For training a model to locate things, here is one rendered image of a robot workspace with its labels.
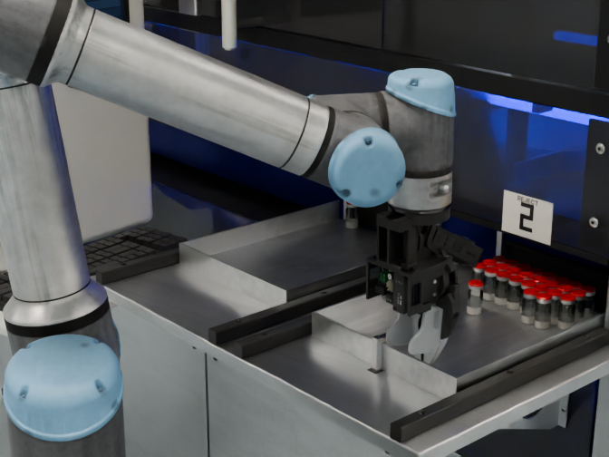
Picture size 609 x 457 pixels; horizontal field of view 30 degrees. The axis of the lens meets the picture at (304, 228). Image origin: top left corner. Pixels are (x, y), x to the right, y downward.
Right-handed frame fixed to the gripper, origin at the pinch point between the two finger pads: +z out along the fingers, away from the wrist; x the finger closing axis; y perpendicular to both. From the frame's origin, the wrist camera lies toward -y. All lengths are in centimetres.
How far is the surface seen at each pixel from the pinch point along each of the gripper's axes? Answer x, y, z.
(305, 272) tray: -37.8, -13.3, 4.1
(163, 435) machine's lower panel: -100, -26, 65
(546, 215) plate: -3.8, -27.2, -10.6
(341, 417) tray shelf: -1.6, 13.0, 4.2
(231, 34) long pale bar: -65, -21, -28
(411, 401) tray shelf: 1.9, 4.7, 3.8
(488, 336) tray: -3.8, -16.2, 4.1
